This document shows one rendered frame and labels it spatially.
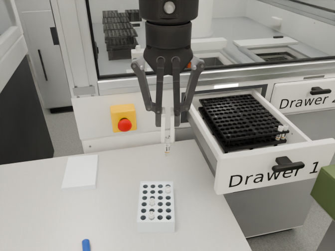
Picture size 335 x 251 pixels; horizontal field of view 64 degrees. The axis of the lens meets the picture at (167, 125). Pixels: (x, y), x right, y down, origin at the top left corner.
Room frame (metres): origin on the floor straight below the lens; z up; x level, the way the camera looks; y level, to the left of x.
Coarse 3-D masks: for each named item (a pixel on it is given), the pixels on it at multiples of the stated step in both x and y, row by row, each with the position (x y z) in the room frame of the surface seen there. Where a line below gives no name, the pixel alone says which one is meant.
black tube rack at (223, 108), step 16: (240, 96) 0.79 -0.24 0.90; (208, 112) 0.69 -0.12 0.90; (224, 112) 0.68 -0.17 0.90; (240, 112) 0.68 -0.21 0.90; (256, 112) 0.68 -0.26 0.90; (224, 128) 0.59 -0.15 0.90; (240, 128) 0.59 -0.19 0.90; (256, 128) 0.60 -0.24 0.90; (272, 128) 0.59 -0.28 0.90; (224, 144) 0.56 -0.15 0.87; (240, 144) 0.57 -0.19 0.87; (256, 144) 0.56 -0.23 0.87; (272, 144) 0.57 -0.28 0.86
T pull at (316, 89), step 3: (312, 87) 0.82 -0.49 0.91; (315, 87) 0.82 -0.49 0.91; (318, 87) 0.82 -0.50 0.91; (312, 90) 0.82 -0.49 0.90; (315, 90) 0.80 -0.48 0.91; (318, 90) 0.80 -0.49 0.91; (321, 90) 0.80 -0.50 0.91; (324, 90) 0.80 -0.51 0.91; (327, 90) 0.80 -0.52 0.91; (330, 90) 0.80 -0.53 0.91; (312, 93) 0.79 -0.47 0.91; (315, 93) 0.79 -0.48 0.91; (318, 93) 0.79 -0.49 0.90; (321, 93) 0.79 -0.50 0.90; (324, 93) 0.80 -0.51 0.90; (327, 93) 0.80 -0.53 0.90
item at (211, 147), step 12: (204, 96) 0.80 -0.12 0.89; (216, 96) 0.81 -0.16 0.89; (192, 108) 0.71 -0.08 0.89; (192, 120) 0.68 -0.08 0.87; (204, 120) 0.74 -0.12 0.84; (288, 120) 0.64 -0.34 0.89; (204, 132) 0.59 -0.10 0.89; (300, 132) 0.58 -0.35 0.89; (204, 144) 0.57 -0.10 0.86; (216, 144) 0.53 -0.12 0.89; (216, 156) 0.50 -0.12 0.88
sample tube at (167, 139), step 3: (165, 138) 0.45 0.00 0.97; (168, 138) 0.45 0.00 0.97; (165, 141) 0.45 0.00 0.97; (168, 141) 0.44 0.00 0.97; (165, 144) 0.45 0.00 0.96; (168, 144) 0.45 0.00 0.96; (165, 147) 0.45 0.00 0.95; (168, 147) 0.45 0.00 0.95; (165, 150) 0.45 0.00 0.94; (168, 150) 0.45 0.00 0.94; (165, 153) 0.45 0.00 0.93; (168, 153) 0.45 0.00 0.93
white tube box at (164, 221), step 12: (144, 192) 0.47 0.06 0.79; (156, 192) 0.47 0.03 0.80; (144, 204) 0.44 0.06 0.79; (156, 204) 0.43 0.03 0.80; (168, 204) 0.44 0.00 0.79; (144, 216) 0.40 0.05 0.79; (156, 216) 0.39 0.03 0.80; (168, 216) 0.40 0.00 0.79; (144, 228) 0.38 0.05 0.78; (156, 228) 0.38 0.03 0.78; (168, 228) 0.38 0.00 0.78
